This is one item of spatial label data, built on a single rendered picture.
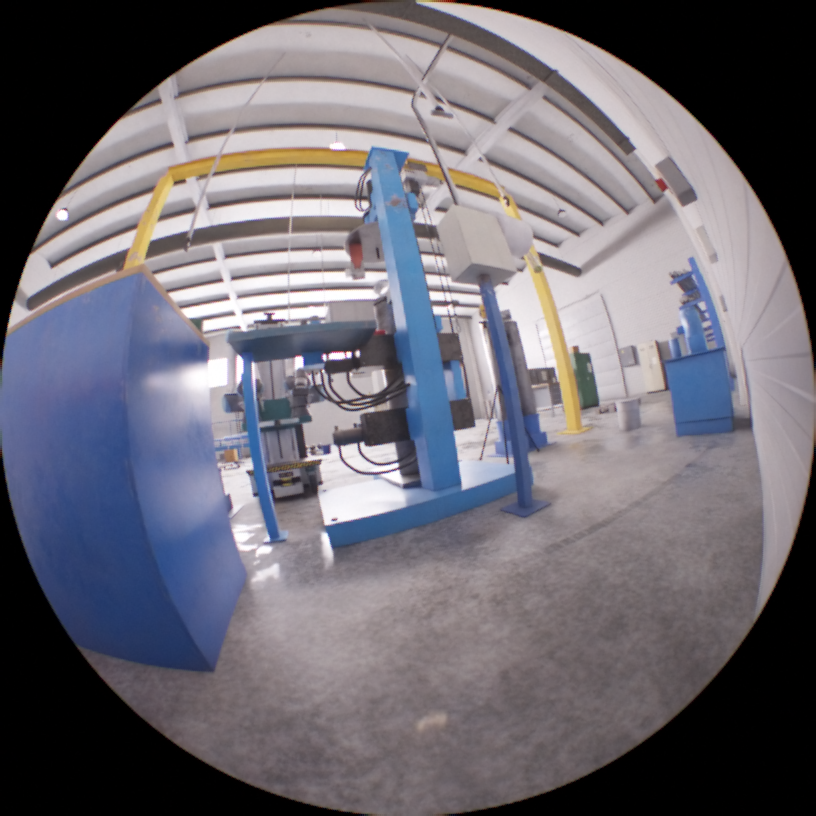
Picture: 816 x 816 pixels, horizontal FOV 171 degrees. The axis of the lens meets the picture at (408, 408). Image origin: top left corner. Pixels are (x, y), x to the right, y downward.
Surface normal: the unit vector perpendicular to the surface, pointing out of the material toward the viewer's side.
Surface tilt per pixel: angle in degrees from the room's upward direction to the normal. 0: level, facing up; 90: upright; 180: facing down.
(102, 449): 90
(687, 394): 90
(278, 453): 90
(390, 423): 90
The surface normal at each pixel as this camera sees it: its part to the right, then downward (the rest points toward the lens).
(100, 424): 0.36, -0.11
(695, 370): -0.92, 0.13
